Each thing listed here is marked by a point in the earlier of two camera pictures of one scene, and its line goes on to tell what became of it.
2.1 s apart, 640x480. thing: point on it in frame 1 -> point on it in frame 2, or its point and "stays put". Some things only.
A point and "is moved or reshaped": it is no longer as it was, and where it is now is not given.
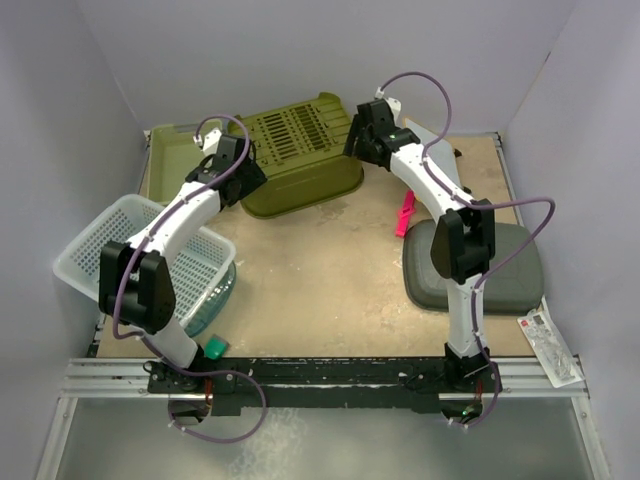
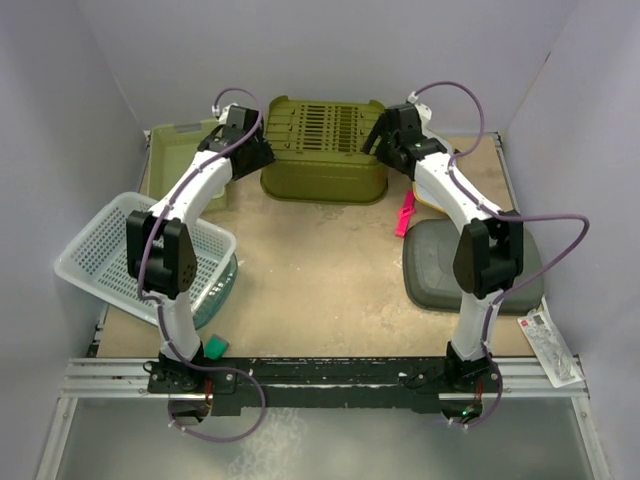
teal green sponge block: [215, 347] stays put
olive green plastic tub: [301, 146] is moved or reshaped
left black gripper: [254, 180] -> [262, 159]
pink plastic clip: [403, 218] stays put
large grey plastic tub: [516, 286] stays put
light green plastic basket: [172, 155] stays put
